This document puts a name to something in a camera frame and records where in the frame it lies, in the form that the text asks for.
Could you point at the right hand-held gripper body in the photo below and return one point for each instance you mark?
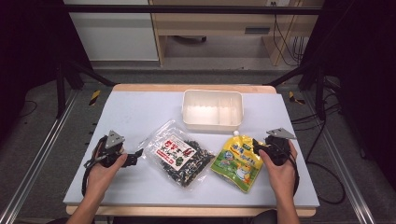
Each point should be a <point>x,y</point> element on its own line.
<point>277,147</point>

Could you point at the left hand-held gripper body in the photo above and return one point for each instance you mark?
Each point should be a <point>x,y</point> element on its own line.
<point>109,149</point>

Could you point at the yellow spouted pouch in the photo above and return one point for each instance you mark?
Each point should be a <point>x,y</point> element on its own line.
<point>238,161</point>

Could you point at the clear bag of dried seaweed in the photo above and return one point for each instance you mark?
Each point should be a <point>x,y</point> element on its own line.
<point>179,155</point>

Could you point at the white plastic container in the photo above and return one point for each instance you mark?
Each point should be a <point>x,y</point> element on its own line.
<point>212,110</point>

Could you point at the person's left hand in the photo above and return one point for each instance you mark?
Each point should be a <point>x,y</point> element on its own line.
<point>101,179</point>

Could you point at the person's right hand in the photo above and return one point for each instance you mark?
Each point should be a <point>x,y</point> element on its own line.
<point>281,180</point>

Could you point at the white table mat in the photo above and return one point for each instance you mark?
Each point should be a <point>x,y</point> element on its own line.
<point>149,115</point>

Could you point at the yellow black tape strip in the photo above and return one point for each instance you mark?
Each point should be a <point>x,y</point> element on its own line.
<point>294,98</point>
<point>95,97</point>

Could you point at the black metal stand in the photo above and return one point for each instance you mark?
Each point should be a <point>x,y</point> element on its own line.
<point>62,87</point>
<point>319,90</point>

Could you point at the wooden table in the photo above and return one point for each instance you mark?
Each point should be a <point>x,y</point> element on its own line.
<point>186,212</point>

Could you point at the black curtain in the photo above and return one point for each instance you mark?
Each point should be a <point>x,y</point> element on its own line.
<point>364,77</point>
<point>28,46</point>

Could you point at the white cabinet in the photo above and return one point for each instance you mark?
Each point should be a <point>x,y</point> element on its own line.
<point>115,34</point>

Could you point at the dark chair base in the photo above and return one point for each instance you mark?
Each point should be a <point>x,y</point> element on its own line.
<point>190,39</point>

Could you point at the light wooden desk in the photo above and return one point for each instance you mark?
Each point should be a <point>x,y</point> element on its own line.
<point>211,23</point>

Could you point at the aluminium floor rail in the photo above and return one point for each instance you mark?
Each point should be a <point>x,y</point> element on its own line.
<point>342,161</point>
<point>34,158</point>

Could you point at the black horizontal frame bar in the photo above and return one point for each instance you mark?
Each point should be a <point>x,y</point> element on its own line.
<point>186,9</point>

